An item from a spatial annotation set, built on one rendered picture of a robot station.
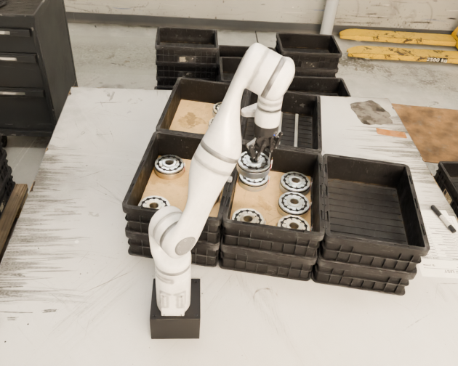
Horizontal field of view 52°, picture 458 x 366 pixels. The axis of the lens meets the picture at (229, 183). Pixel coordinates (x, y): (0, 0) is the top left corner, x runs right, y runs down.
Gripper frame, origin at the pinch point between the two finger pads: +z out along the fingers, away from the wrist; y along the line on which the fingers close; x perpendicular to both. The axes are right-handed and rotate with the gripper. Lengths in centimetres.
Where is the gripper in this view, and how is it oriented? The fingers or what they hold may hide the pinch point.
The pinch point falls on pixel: (261, 159)
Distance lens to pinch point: 146.6
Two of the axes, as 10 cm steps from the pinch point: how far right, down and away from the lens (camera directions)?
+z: -0.7, 7.5, 6.6
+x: -6.2, -5.5, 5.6
